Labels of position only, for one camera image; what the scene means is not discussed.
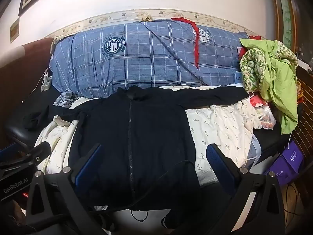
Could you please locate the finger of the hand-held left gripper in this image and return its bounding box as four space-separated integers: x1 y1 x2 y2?
0 142 18 164
15 141 52 165

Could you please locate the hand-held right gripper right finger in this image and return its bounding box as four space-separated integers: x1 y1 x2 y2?
206 143 286 235

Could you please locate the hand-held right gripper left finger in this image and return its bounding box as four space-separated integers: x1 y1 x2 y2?
24 143 115 235

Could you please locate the black zip jacket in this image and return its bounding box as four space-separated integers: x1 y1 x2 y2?
49 85 249 212

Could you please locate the cream leaf print duvet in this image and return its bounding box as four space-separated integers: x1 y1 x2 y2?
34 86 260 210

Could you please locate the grey cloth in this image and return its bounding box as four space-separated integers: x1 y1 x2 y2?
53 90 80 108

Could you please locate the clear plastic snack bag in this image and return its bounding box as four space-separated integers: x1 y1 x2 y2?
255 104 277 130

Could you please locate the purple paper bag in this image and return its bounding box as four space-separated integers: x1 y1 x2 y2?
265 139 305 186

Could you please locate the white charger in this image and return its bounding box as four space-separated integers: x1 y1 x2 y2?
40 70 53 91

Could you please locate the dark brown bed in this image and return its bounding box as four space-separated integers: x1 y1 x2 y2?
0 38 295 163

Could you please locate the red packet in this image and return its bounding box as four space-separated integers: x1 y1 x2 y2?
249 93 270 108

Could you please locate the green floral blanket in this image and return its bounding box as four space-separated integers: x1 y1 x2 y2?
240 38 299 135

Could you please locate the green patterned blanket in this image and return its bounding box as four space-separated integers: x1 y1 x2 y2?
239 43 298 92

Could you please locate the blue plaid quilt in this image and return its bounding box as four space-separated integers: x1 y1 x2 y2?
48 20 248 98

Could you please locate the red ribbon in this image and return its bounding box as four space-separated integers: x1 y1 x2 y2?
171 17 201 70

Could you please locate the red cloth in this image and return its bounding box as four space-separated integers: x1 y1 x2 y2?
238 35 263 57

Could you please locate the wooden framed panel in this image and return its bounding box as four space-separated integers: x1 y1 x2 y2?
270 0 302 52

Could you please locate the black floor cable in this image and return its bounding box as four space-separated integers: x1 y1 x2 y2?
130 208 149 223

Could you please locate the small wall picture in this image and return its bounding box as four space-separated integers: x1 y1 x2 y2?
10 17 21 44

